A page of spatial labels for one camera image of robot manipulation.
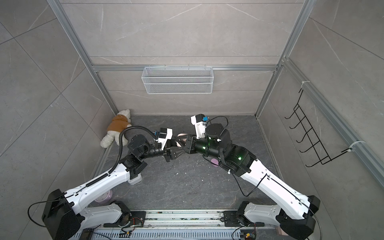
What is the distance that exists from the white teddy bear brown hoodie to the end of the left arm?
560 millimetres

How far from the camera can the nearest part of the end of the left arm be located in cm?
57

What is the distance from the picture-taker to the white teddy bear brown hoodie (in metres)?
1.03
